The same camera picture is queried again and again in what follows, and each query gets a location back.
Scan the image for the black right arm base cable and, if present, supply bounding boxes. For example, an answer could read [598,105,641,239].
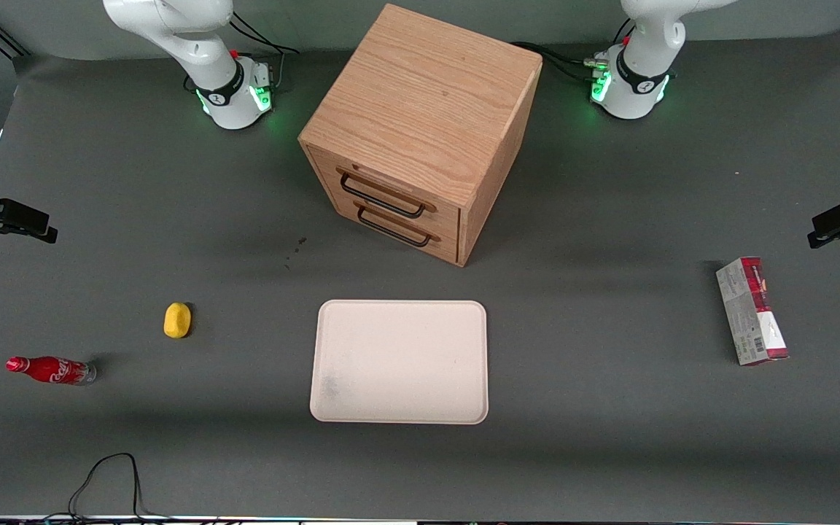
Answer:
[229,11,301,92]

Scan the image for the black wire drawer handle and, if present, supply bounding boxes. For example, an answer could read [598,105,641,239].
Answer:
[336,168,438,219]
[354,204,441,249]

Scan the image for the red coke bottle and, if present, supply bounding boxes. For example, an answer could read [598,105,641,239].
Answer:
[6,356,97,386]

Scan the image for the dark grey table mat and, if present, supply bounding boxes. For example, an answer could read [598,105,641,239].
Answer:
[0,29,840,520]

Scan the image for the wooden drawer front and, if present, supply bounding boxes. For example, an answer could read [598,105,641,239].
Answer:
[316,188,462,265]
[308,146,462,238]

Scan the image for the oak wooden drawer cabinet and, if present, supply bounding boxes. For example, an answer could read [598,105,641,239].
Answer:
[298,4,543,268]

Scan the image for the red plaid cardboard box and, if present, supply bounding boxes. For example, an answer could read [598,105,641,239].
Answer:
[715,256,790,366]

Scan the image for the black left arm base cable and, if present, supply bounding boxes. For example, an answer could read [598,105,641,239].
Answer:
[511,40,610,82]

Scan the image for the thin black looped cable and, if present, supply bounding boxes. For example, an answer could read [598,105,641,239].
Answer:
[66,452,173,523]

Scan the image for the cream rectangular plastic tray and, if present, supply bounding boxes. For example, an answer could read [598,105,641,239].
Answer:
[309,299,489,425]

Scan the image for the black arm base cable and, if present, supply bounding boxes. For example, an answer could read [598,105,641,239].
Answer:
[229,11,301,92]
[511,40,610,82]

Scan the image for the yellow lemon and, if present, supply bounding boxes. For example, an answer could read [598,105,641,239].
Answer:
[163,302,193,340]

